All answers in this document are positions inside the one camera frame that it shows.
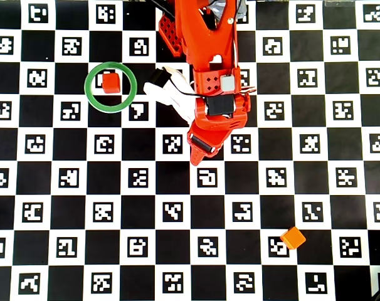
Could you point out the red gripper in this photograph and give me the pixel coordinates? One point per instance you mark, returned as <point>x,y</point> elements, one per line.
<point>201,145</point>

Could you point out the red cube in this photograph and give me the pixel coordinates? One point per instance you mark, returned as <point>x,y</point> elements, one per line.
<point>110,82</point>

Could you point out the orange cube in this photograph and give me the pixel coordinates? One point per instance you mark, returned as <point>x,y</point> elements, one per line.
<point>293,237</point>

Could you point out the red robot arm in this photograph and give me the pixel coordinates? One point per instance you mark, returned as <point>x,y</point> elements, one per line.
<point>202,37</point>

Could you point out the black white marker board mat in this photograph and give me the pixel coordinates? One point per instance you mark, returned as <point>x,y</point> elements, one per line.
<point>67,219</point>

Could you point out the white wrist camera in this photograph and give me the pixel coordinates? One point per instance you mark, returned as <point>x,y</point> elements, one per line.
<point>177,100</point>

